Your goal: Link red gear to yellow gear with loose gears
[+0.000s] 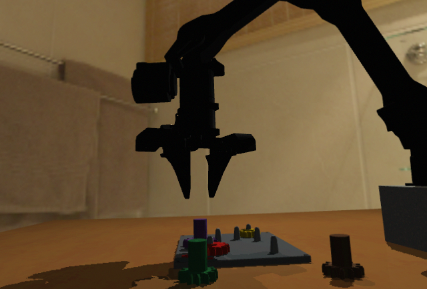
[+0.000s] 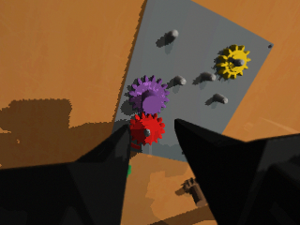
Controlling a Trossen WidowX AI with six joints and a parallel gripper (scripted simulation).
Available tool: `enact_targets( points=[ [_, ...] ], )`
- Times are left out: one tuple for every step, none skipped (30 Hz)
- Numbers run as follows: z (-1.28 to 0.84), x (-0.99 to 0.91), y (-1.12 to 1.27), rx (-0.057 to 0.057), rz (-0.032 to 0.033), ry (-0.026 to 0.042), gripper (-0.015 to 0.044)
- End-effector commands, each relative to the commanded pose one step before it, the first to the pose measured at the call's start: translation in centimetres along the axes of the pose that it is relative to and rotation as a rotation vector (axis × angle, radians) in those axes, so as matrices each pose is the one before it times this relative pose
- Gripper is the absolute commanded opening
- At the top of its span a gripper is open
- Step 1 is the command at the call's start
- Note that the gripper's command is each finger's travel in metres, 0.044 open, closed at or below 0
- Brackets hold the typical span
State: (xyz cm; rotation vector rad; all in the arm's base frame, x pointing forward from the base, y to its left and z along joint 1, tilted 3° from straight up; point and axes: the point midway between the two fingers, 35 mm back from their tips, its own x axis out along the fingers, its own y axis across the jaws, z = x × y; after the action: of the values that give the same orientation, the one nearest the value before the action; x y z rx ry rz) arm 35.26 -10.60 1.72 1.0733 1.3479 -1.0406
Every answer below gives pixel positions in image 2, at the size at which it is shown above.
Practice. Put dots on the yellow gear with black stripe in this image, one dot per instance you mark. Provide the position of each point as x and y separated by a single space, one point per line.
227 62

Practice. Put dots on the grey flat board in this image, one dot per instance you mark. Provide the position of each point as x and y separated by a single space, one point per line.
180 41

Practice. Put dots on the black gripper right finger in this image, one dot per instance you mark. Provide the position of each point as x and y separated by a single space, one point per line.
230 171

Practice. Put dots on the dark brown gear with tall hub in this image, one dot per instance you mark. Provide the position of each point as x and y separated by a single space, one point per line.
193 189

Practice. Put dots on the red gear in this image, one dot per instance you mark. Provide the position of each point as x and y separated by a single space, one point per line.
153 123

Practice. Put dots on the purple gear with tall hub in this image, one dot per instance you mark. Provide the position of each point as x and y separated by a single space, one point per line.
149 96

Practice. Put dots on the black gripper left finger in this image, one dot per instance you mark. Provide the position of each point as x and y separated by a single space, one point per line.
94 184

